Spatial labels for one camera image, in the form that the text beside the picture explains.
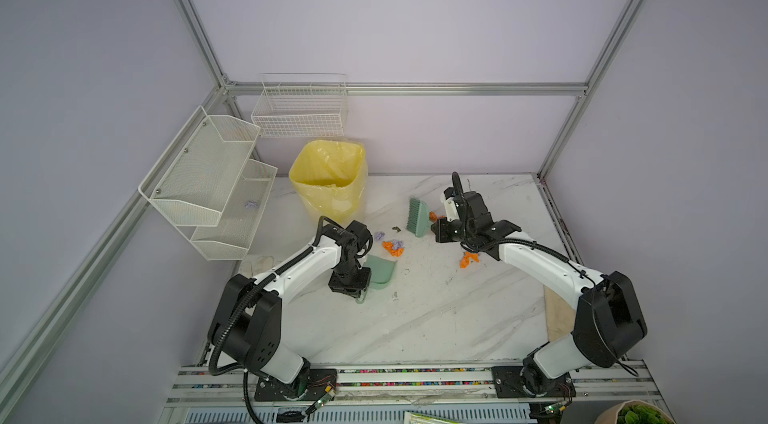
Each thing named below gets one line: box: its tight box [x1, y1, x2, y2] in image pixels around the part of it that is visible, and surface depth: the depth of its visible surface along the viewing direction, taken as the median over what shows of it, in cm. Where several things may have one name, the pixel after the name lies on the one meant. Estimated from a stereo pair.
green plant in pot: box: [594, 399, 676, 424], surface depth 62 cm
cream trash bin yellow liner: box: [289, 139, 368, 225], surface depth 95 cm
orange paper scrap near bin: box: [382, 241, 405, 257], surface depth 100 cm
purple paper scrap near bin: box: [374, 232, 404, 250], surface depth 100 cm
